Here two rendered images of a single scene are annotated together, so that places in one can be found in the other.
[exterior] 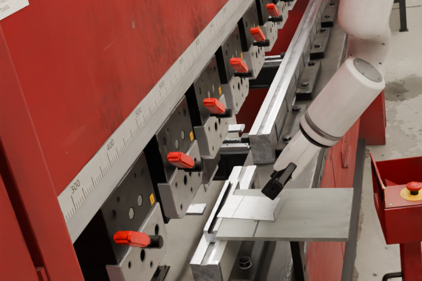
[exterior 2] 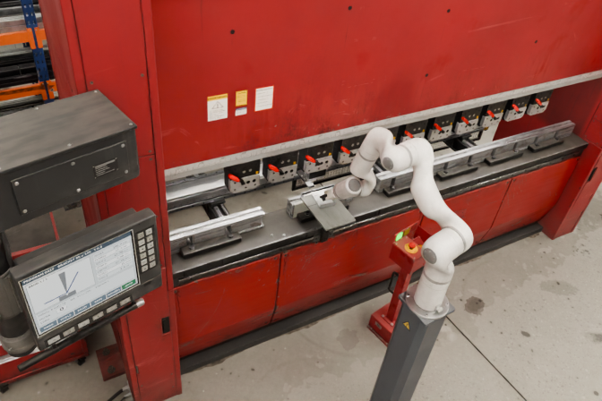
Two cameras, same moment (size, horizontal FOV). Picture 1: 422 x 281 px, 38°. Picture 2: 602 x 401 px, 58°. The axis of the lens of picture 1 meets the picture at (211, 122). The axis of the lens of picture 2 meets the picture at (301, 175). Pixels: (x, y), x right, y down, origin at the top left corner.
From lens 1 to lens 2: 180 cm
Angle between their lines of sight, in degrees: 35
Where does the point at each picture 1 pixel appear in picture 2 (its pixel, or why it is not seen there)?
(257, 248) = not seen: hidden behind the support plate
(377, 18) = (356, 172)
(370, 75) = (351, 187)
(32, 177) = (159, 165)
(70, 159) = (224, 151)
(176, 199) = (270, 176)
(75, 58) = (239, 131)
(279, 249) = not seen: hidden behind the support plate
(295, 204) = (333, 209)
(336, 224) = (331, 224)
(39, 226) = (159, 169)
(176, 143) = (282, 162)
